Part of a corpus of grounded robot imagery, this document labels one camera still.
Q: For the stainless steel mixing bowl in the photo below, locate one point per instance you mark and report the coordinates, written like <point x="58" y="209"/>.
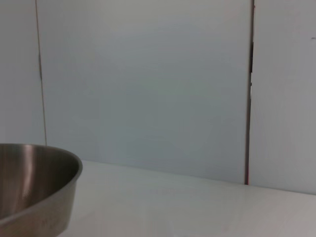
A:
<point x="32" y="187"/>

